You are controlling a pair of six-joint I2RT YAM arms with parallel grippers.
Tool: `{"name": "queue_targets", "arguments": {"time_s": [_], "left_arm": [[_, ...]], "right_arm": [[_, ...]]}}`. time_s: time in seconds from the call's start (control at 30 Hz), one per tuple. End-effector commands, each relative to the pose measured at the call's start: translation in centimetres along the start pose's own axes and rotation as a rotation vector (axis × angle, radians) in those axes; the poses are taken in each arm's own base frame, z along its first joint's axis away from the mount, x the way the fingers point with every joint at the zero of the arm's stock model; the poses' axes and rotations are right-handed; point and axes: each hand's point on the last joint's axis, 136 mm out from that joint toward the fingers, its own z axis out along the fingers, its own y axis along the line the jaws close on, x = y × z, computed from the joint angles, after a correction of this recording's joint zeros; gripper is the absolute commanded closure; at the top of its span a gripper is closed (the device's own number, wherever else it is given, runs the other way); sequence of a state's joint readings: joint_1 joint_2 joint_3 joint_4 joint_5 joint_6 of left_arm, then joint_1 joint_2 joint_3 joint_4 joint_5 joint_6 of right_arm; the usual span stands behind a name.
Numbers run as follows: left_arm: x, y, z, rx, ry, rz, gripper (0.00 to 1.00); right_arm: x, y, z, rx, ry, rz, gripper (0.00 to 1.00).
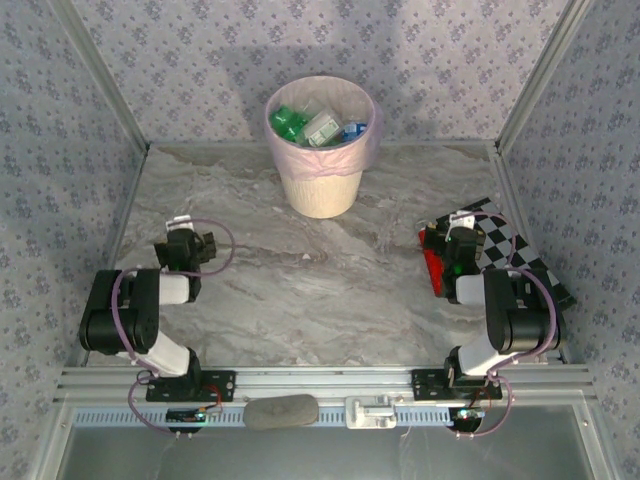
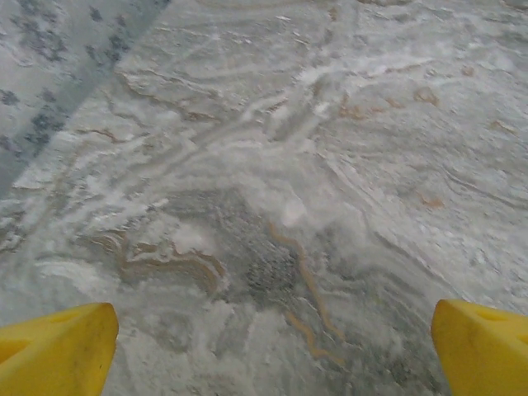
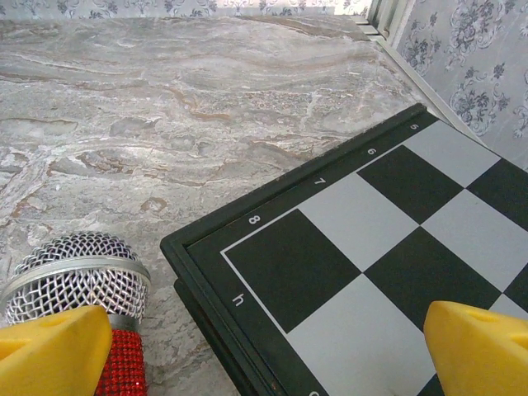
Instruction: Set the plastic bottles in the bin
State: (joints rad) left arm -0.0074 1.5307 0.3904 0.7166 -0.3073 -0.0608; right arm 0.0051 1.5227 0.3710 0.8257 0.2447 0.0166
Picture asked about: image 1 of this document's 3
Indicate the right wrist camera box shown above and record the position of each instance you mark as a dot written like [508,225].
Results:
[460,221]

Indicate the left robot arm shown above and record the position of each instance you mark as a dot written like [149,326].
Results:
[120,320]

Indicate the right circuit board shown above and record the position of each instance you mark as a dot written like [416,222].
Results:
[467,414]

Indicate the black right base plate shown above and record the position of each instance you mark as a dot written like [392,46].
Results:
[425,385]

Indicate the aluminium front rail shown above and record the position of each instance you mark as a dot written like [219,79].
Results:
[325,382]

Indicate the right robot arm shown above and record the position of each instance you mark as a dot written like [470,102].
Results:
[520,320]

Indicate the left circuit board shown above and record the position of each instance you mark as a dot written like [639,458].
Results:
[185,415]

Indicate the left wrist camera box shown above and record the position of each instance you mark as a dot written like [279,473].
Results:
[179,223]

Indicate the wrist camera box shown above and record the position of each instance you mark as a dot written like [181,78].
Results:
[179,223]
[460,221]

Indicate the aluminium frame post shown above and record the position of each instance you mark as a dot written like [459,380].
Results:
[103,75]
[541,75]

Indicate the aluminium side rail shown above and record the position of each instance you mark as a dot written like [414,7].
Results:
[501,175]
[129,200]

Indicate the green bottle yellow cap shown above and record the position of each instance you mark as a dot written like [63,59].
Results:
[282,120]
[296,132]

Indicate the grey metal panel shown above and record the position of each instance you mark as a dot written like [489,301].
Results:
[320,455]

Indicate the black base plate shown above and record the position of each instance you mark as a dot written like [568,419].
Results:
[425,385]
[225,385]

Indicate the grey oval pad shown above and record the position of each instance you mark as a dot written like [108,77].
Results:
[280,412]

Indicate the circuit board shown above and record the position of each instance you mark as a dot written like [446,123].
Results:
[185,415]
[467,414]

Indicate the pink plastic bin liner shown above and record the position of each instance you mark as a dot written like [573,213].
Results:
[320,162]

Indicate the white clamp bracket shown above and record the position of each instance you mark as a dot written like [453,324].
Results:
[367,412]

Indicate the red plastic object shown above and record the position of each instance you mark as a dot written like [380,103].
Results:
[433,267]

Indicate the blue label bottle white cap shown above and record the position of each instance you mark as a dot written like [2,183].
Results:
[352,131]

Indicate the black white checkerboard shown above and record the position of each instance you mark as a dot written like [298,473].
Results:
[525,250]

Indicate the white ribbed waste bin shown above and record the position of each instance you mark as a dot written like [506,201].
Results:
[322,197]

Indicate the white green label bottle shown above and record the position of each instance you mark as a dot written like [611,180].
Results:
[320,129]

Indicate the slotted grey strip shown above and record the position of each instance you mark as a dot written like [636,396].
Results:
[331,417]

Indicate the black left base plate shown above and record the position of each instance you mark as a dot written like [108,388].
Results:
[225,385]

